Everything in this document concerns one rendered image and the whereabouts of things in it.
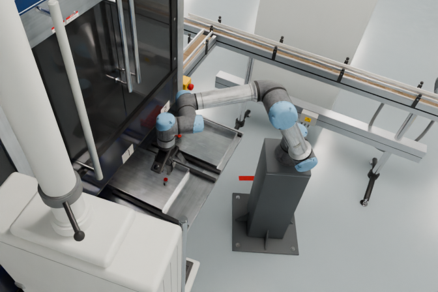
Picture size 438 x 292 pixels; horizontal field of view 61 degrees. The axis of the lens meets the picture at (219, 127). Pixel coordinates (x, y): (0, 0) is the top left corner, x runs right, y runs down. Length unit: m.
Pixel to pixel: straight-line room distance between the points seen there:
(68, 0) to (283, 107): 0.88
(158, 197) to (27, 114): 1.22
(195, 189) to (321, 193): 1.45
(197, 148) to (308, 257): 1.21
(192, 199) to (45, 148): 1.17
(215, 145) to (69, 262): 1.20
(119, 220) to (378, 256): 2.27
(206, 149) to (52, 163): 1.31
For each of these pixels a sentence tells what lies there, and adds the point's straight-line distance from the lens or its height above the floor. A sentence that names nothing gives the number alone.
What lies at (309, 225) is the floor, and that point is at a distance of 2.88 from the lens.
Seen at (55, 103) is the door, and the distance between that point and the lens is 1.27.
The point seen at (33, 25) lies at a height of 1.85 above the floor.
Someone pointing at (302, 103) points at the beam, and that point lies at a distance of 2.85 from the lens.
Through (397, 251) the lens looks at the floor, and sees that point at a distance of 3.05.
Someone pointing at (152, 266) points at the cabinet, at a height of 1.55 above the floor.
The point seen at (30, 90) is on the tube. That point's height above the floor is 2.02.
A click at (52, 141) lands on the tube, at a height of 1.89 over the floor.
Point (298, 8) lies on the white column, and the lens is 3.10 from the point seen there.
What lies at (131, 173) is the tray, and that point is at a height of 0.88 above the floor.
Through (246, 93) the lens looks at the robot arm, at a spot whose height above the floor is 1.34.
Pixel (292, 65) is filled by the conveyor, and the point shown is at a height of 0.89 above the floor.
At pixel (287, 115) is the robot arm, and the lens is 1.56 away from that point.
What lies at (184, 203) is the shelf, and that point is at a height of 0.88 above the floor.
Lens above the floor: 2.42
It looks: 47 degrees down
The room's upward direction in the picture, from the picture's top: 7 degrees clockwise
